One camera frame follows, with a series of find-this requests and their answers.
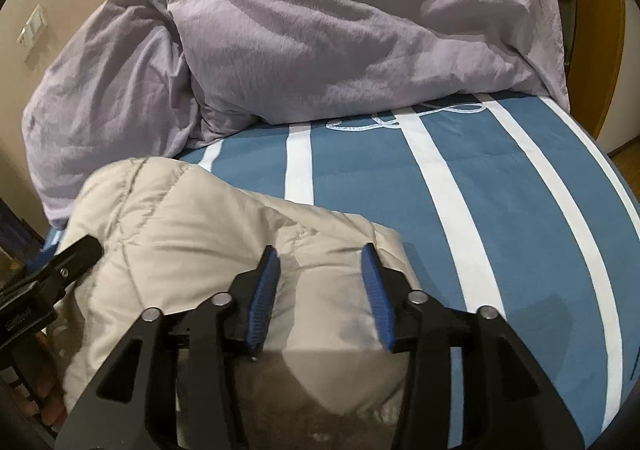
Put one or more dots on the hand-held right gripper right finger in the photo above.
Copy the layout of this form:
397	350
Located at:
376	300

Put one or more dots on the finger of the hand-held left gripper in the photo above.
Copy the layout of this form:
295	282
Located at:
75	257

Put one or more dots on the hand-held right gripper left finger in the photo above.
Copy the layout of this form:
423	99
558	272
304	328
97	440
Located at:
262	300

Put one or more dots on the beige puffer jacket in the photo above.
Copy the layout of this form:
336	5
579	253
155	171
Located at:
190	230

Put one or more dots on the person's left hand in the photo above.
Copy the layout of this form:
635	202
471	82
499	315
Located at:
50	395

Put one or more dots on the bedside clutter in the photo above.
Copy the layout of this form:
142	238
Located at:
15	235

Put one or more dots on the blue white striped bed sheet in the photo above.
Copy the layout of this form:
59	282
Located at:
525	230

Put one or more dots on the lavender duvet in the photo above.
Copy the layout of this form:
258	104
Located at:
325	30

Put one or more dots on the white door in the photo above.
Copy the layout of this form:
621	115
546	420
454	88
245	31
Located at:
625	120

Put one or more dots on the wall switch plate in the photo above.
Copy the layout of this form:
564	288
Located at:
32	30

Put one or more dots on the wooden door frame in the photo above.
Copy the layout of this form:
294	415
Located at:
597	55

